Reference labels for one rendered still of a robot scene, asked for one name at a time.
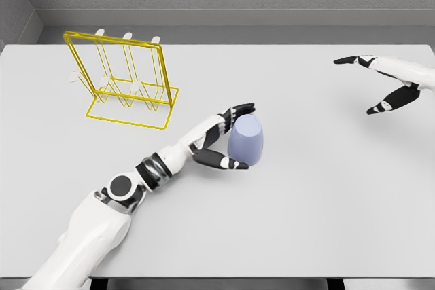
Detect lilac cup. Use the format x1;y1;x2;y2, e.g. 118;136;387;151
226;114;264;168

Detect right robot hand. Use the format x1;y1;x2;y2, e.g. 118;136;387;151
333;54;435;116

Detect yellow wire cup holder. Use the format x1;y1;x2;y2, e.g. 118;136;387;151
63;28;180;131

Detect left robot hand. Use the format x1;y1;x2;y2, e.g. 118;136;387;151
179;102;256;171

